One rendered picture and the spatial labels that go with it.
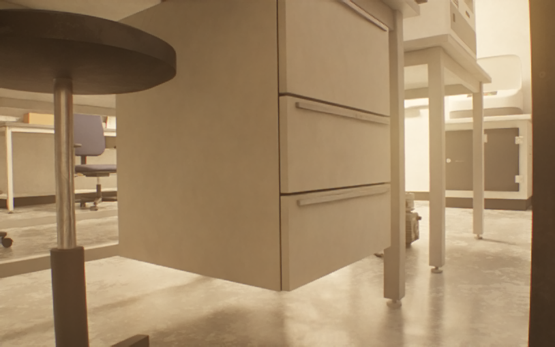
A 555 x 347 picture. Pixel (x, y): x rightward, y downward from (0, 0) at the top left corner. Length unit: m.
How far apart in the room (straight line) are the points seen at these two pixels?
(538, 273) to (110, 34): 0.67
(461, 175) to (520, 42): 1.54
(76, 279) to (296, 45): 0.55
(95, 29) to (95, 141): 4.28
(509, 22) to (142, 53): 4.47
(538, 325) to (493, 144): 3.35
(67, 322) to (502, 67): 4.31
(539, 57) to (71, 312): 0.79
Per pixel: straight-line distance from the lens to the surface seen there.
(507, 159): 3.98
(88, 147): 4.79
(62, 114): 0.71
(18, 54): 0.60
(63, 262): 0.71
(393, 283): 1.28
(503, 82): 4.58
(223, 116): 0.85
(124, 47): 0.58
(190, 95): 0.93
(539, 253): 0.69
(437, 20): 1.76
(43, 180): 5.52
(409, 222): 2.15
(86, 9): 1.33
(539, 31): 0.70
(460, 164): 4.05
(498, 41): 4.83
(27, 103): 3.09
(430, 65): 1.71
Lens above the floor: 0.43
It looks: 2 degrees down
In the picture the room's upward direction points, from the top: 1 degrees counter-clockwise
